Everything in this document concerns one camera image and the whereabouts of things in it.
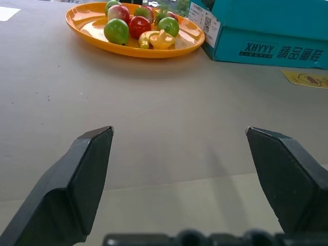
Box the yellow toy banana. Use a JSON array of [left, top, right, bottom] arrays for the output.
[[138, 31, 159, 50]]

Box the small green toy apple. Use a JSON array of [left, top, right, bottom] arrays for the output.
[[157, 16, 180, 38]]

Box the white paper sheet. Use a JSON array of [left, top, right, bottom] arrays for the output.
[[0, 6, 22, 22]]

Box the large green toy apple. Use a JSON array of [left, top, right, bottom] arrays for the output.
[[104, 18, 130, 46]]

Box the red toy strawberry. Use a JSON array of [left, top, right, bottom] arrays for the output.
[[153, 8, 179, 26]]

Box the teal cardboard box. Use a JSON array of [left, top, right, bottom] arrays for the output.
[[188, 0, 328, 70]]

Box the yellow toy fruit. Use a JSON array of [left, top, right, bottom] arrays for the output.
[[149, 29, 177, 50]]

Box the green toy apple behind peach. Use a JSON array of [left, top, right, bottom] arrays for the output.
[[104, 0, 122, 17]]

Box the orange oval plate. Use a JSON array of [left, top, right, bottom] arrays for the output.
[[65, 2, 206, 59]]

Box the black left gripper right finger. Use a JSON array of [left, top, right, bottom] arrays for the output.
[[245, 126, 328, 235]]

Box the yellow cartoon sticker card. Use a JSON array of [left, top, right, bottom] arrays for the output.
[[279, 69, 328, 90]]

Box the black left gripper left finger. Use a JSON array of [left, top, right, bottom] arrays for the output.
[[0, 126, 115, 246]]

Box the white barcode label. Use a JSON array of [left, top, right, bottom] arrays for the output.
[[188, 2, 221, 48]]

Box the red and green toy apple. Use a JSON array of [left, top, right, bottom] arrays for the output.
[[133, 5, 155, 24]]

